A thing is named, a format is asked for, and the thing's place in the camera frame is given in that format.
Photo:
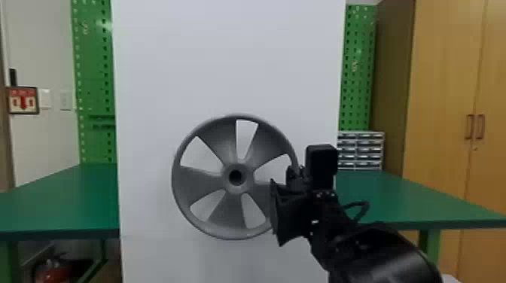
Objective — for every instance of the wooden cupboard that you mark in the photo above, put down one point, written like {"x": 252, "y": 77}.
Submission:
{"x": 442, "y": 98}

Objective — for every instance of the white wall switch plate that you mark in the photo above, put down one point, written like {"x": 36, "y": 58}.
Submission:
{"x": 44, "y": 98}
{"x": 66, "y": 100}

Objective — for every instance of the red fire extinguisher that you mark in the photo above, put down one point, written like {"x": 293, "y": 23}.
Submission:
{"x": 55, "y": 270}

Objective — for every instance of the white panel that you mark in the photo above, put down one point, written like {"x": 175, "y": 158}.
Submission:
{"x": 221, "y": 63}

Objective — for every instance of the grey wheel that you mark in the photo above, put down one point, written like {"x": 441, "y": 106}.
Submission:
{"x": 197, "y": 185}

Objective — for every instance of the red wall sign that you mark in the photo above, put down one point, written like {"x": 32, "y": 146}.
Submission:
{"x": 23, "y": 100}

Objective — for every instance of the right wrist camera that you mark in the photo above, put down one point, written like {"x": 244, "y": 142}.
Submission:
{"x": 321, "y": 164}

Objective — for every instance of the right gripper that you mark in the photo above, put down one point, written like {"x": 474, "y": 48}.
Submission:
{"x": 321, "y": 205}

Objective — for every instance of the white drawer cabinet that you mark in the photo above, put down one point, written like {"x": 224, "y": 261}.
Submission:
{"x": 360, "y": 150}

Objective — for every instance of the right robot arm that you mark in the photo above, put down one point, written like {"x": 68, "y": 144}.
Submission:
{"x": 375, "y": 257}

